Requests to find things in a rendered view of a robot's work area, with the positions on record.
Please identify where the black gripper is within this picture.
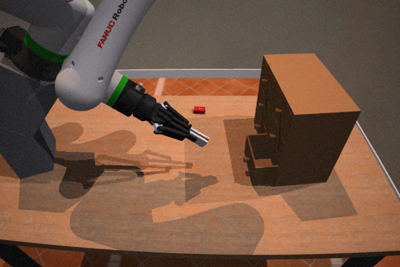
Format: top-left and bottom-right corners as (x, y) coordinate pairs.
(132, 93), (208, 148)

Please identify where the brown wooden chest of drawers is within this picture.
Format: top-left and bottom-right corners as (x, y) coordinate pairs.
(261, 53), (361, 187)

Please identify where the dark brown drawer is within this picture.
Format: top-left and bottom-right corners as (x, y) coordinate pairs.
(243, 133), (279, 185)
(272, 85), (293, 140)
(261, 59), (276, 105)
(257, 84), (271, 129)
(254, 107), (266, 134)
(267, 111), (285, 163)

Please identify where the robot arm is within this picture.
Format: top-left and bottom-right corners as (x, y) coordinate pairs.
(0, 0), (155, 117)

